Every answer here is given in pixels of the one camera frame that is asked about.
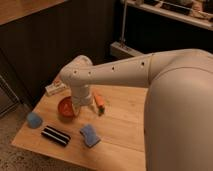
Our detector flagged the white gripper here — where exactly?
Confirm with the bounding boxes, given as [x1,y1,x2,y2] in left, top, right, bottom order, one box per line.
[71,87,92,106]

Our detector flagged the red ceramic bowl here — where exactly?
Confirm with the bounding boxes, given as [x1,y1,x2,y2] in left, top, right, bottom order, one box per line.
[57,96,79,117]

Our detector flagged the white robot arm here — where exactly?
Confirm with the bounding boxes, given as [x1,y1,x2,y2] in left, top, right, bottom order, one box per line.
[60,49,213,171]

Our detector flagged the orange toy carrot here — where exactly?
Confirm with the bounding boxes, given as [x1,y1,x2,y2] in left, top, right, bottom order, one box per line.
[94,92,105,115]

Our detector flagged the blue sponge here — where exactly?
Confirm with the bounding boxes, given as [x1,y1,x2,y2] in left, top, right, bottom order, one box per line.
[80,124,101,148]

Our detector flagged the black white striped block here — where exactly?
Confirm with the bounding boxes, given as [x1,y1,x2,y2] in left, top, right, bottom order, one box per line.
[41,126,71,146]

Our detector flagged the light blue cup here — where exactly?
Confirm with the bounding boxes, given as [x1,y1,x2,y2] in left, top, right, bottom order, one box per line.
[27,112,43,129]

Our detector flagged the metal shelf rack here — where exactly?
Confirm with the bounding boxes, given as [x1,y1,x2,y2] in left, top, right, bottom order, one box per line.
[110,0,213,59]

